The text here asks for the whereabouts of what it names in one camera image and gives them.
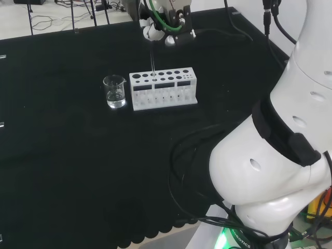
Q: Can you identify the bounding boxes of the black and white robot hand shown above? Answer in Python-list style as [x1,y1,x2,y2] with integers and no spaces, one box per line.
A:
[139,5,197,48]

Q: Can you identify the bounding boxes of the white test tube rack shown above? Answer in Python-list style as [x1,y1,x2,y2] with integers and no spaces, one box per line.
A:
[129,67,199,112]

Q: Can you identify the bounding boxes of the black tripod leg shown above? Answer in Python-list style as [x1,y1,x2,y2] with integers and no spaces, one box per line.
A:
[25,0,35,36]
[89,0,99,27]
[68,0,78,31]
[103,0,110,24]

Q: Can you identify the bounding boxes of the clear glass beaker with water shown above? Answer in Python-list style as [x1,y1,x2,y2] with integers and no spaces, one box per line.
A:
[102,74,127,109]

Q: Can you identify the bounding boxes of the black bench cloth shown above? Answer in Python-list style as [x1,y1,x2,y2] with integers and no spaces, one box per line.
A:
[0,6,295,246]

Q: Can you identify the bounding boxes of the yellow stop button box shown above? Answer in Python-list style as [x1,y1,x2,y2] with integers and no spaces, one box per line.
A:
[307,186,332,222]

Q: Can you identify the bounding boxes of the green cable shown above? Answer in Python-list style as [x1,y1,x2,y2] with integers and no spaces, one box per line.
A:
[143,0,184,34]

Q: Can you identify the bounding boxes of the black cable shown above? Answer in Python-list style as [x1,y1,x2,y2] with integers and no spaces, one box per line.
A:
[261,0,298,45]
[168,123,288,243]
[224,0,254,43]

